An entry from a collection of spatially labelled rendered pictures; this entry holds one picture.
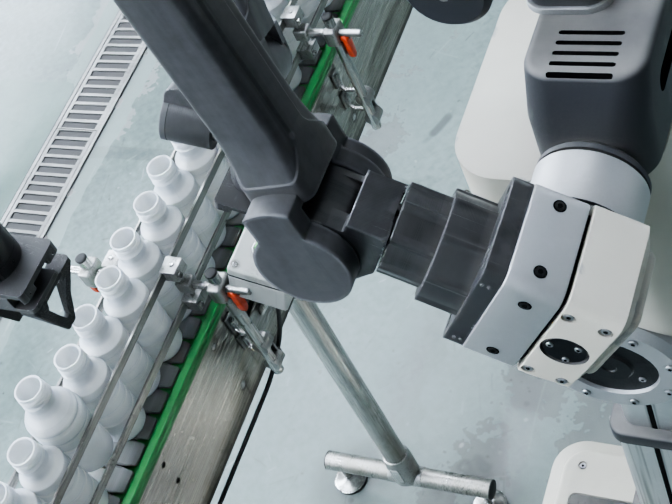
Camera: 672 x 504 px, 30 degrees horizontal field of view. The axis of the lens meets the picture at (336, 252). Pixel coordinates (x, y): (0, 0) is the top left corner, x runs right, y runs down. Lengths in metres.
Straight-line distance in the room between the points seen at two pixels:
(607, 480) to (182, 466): 0.85
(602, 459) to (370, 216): 1.43
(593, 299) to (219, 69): 0.29
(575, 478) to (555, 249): 1.41
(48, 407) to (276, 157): 0.72
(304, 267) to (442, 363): 1.86
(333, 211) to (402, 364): 1.90
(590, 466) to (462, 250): 1.42
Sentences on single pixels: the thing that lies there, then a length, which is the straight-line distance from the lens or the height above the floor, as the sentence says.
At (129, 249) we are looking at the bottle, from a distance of 1.61.
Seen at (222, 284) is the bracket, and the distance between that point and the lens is 1.61.
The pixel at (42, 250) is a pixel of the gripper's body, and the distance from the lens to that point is 1.18.
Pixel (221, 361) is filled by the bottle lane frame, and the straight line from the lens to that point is 1.74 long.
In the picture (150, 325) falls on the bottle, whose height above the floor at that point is 1.08.
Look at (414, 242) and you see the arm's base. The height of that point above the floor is 1.59.
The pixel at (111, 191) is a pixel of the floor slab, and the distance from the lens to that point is 3.46.
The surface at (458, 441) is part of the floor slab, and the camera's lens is 2.65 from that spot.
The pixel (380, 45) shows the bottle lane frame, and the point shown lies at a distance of 2.12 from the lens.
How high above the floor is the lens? 2.27
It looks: 49 degrees down
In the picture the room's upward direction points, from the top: 29 degrees counter-clockwise
